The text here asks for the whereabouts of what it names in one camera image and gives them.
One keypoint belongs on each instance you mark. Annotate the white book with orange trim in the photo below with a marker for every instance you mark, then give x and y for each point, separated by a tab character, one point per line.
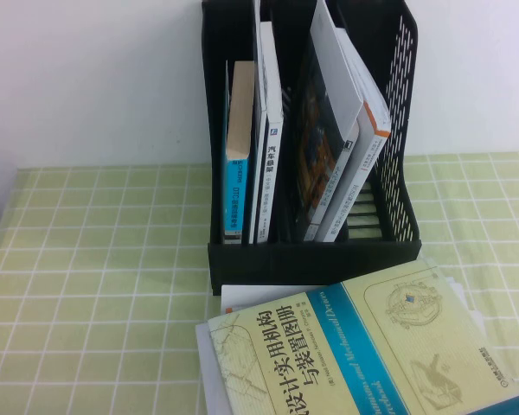
354	178

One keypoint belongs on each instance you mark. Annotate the blue spine book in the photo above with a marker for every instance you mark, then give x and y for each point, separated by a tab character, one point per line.
238	199

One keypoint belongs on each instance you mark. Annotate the white book with black lettering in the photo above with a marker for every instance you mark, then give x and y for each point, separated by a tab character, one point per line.
270	173

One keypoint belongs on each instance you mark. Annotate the black plastic book holder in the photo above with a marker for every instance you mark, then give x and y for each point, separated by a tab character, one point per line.
311	263

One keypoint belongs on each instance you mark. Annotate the book with dark colourful cover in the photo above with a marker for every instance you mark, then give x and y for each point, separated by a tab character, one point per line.
315	142

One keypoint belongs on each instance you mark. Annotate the white book with orange mark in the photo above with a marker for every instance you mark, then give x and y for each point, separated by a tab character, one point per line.
259	296

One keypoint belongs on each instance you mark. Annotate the pale yellow mechanical devices book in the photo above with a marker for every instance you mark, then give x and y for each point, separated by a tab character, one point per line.
372	346

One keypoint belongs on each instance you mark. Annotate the green checked tablecloth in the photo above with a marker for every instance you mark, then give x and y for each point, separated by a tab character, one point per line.
91	281

